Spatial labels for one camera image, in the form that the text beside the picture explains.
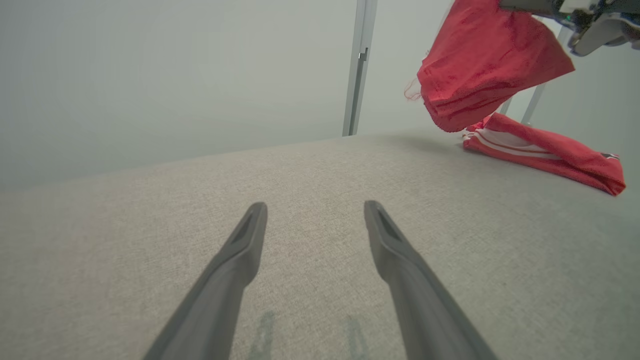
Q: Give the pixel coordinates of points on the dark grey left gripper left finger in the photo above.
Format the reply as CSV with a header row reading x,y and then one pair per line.
x,y
215,310

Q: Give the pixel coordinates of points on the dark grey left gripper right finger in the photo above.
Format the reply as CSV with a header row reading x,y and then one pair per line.
x,y
425,315

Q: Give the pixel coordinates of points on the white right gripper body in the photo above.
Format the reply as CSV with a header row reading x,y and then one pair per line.
x,y
580,6

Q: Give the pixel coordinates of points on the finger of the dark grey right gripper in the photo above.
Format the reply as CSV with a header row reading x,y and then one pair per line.
x,y
530,6

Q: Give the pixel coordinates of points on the red shorts with white stripe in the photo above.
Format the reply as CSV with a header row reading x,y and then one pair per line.
x,y
480,65

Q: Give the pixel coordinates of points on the red shirt with white sleeves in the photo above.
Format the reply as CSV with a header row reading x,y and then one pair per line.
x,y
565,155

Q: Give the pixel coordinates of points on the grey fabric sofa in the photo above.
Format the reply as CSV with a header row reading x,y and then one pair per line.
x,y
150,225

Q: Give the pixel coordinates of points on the grey partition frame post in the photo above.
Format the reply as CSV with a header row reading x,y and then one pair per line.
x,y
348,110
371,15

